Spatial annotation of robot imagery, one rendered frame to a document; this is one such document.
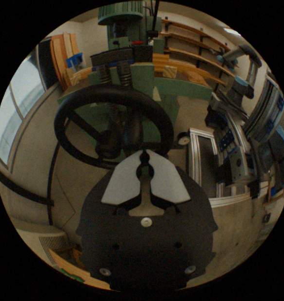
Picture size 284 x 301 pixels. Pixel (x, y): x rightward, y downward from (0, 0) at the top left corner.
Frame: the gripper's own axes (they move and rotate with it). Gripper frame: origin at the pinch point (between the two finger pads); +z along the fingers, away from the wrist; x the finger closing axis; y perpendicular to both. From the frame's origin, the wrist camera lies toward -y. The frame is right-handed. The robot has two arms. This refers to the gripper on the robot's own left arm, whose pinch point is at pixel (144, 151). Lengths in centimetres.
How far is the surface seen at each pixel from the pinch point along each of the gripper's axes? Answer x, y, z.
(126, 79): -3.0, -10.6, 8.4
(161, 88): 5.9, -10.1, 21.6
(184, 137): 16.6, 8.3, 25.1
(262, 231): 300, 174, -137
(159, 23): 10, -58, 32
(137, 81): -0.9, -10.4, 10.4
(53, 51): -129, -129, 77
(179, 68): 16.3, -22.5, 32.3
